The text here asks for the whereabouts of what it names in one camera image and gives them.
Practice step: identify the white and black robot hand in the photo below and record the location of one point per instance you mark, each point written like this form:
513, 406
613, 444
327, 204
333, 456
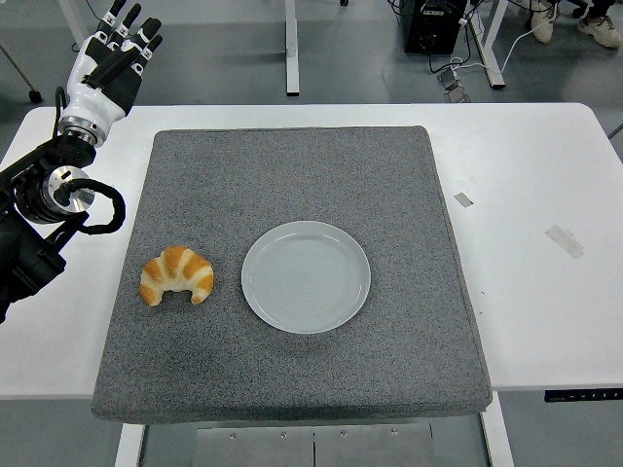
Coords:
87, 104

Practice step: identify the golden croissant bread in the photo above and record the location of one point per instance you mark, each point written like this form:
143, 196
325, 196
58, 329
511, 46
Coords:
177, 272

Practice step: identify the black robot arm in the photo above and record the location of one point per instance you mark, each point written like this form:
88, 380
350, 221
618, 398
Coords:
29, 192

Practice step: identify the pale grey round plate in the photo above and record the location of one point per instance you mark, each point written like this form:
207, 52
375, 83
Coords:
305, 277

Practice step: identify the grey metal plate with screws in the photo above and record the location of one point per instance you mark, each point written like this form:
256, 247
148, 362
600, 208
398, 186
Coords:
263, 450

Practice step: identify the grey stand leg with caster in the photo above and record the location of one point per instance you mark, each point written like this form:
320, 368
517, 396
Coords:
34, 95

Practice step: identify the white desk leg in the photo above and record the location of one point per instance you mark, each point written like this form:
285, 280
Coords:
292, 48
73, 19
494, 63

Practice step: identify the grey felt mat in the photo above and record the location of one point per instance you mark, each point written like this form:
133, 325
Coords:
292, 379

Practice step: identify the white table leg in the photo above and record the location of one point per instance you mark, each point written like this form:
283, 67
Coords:
497, 442
129, 445

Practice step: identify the black equipment box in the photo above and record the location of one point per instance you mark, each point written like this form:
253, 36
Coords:
433, 29

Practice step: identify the grey foot pedal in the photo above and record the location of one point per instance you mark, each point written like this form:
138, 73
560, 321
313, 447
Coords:
458, 95
449, 79

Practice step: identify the small clear tape piece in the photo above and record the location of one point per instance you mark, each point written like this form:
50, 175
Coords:
463, 200

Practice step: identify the person's foot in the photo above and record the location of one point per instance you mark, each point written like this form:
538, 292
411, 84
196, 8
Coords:
601, 30
542, 22

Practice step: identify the long clear tape piece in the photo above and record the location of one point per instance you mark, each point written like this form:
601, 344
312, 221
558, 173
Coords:
564, 241

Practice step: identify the black table control panel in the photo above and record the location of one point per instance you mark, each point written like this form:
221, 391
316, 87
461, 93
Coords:
584, 395

